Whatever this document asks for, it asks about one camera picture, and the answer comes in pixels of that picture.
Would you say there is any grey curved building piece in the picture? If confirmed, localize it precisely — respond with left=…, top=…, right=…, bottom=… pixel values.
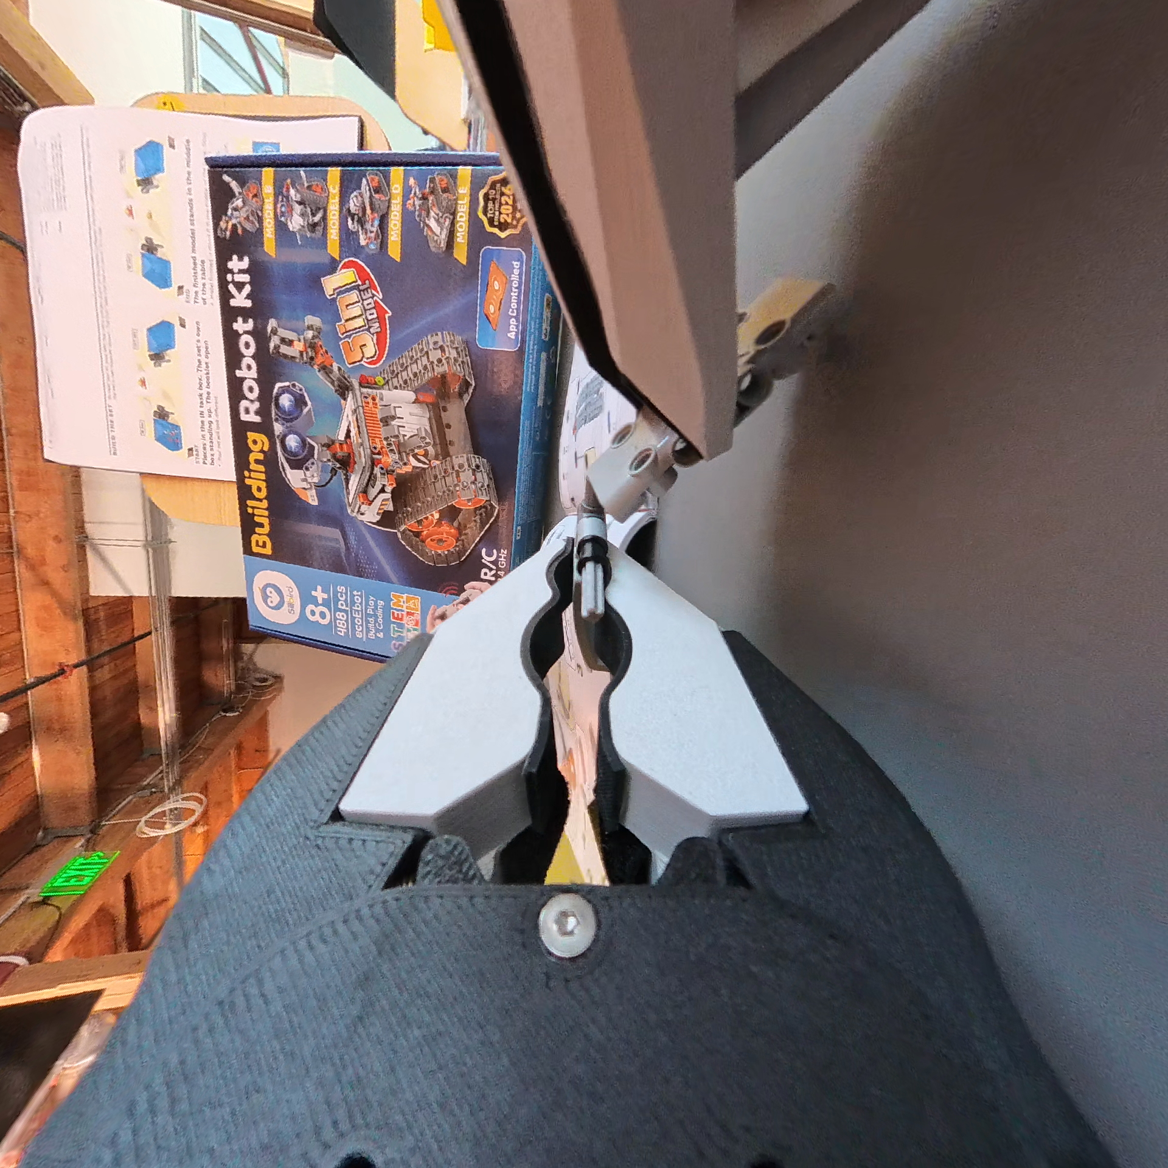
left=570, top=509, right=614, bottom=631

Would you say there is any grey desk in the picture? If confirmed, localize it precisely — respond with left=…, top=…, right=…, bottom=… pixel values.
left=630, top=0, right=1168, bottom=1168

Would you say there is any white cable coil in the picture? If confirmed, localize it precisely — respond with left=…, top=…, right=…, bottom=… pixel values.
left=136, top=792, right=210, bottom=837

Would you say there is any green exit sign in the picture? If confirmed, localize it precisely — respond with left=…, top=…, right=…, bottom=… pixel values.
left=36, top=848, right=122, bottom=901

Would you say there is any open instruction booklet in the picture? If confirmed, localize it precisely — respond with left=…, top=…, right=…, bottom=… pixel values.
left=549, top=360, right=671, bottom=553

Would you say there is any blue robot kit box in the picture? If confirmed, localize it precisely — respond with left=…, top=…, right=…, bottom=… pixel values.
left=204, top=150, right=564, bottom=664

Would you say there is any grey holed building beam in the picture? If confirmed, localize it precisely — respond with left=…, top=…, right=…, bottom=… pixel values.
left=582, top=276, right=837, bottom=522

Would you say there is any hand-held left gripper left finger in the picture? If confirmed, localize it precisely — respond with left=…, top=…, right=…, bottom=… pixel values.
left=338, top=538, right=575, bottom=884

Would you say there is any glass window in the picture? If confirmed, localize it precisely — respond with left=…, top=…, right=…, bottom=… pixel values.
left=196, top=13, right=288, bottom=97

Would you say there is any white printed instruction sheet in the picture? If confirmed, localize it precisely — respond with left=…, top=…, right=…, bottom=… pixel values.
left=18, top=104, right=363, bottom=482

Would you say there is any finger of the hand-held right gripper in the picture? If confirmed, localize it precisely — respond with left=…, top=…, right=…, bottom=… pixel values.
left=395, top=0, right=511, bottom=153
left=440, top=0, right=742, bottom=461

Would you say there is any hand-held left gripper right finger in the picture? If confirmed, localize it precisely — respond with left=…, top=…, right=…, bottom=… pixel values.
left=591, top=549, right=810, bottom=884

